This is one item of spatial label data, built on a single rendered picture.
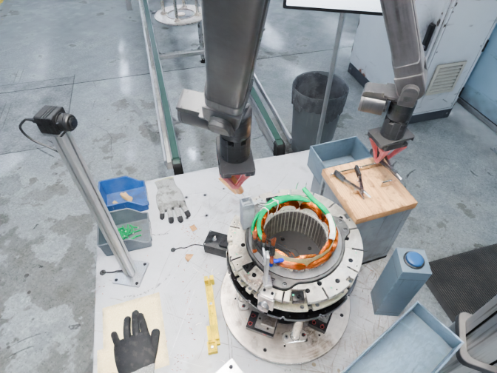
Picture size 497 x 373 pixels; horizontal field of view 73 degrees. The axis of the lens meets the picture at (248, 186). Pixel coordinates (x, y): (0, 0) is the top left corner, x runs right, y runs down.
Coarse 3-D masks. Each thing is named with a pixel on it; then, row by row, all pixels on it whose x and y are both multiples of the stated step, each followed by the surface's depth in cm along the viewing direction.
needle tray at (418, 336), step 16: (416, 304) 73; (400, 320) 73; (416, 320) 74; (432, 320) 72; (384, 336) 71; (400, 336) 72; (416, 336) 72; (432, 336) 72; (448, 336) 70; (368, 352) 70; (384, 352) 70; (400, 352) 70; (416, 352) 70; (432, 352) 70; (448, 352) 70; (352, 368) 68; (368, 368) 68; (384, 368) 68; (400, 368) 68; (416, 368) 68; (432, 368) 68
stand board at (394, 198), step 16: (368, 160) 104; (336, 176) 99; (352, 176) 99; (368, 176) 99; (384, 176) 99; (336, 192) 96; (352, 192) 95; (368, 192) 95; (384, 192) 95; (400, 192) 95; (352, 208) 91; (368, 208) 91; (384, 208) 91; (400, 208) 91
